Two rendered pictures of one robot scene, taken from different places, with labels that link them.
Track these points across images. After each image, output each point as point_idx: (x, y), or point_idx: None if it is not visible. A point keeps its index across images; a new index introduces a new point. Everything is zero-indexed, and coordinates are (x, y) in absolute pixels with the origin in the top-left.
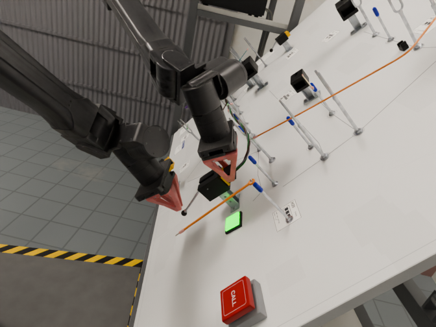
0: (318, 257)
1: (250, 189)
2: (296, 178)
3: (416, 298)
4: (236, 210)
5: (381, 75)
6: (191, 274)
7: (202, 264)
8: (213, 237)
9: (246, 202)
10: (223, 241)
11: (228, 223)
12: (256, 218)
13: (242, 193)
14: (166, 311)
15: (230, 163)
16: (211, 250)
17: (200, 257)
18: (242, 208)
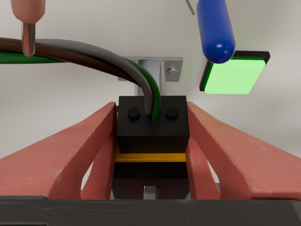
0: None
1: (118, 23)
2: None
3: None
4: (183, 66)
5: None
6: (273, 136)
7: (272, 123)
8: (221, 110)
9: (175, 37)
10: (261, 92)
11: (234, 88)
12: (292, 6)
13: (120, 49)
14: (298, 155)
15: (109, 134)
16: (255, 112)
17: (248, 127)
18: (193, 49)
